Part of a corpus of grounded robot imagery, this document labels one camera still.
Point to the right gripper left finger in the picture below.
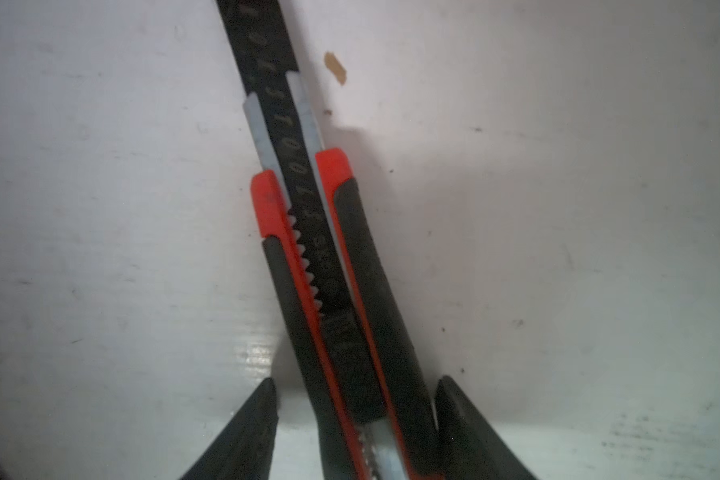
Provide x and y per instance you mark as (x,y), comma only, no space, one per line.
(243,450)

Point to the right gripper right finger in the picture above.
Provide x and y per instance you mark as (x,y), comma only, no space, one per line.
(470,448)

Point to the red black utility knife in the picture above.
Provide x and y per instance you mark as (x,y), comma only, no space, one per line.
(358,364)

